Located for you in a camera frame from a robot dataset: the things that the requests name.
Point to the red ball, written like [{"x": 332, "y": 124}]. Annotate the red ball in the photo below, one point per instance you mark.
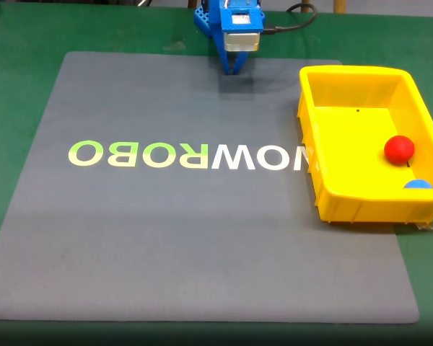
[{"x": 399, "y": 149}]

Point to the wooden leg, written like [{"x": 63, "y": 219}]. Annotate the wooden leg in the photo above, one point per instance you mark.
[
  {"x": 340, "y": 5},
  {"x": 191, "y": 3}
]

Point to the yellow plastic bin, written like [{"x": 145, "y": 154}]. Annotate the yellow plastic bin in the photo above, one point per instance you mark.
[{"x": 350, "y": 151}]

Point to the silver camera box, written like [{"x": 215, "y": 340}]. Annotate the silver camera box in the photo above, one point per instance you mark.
[{"x": 241, "y": 41}]

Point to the grey NOWROBO mat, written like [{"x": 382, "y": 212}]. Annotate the grey NOWROBO mat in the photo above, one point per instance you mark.
[{"x": 166, "y": 234}]

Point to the blue ball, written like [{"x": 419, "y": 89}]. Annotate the blue ball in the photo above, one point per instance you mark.
[{"x": 418, "y": 184}]

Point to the clear plastic scrap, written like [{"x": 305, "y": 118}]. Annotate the clear plastic scrap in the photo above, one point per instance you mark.
[{"x": 431, "y": 226}]

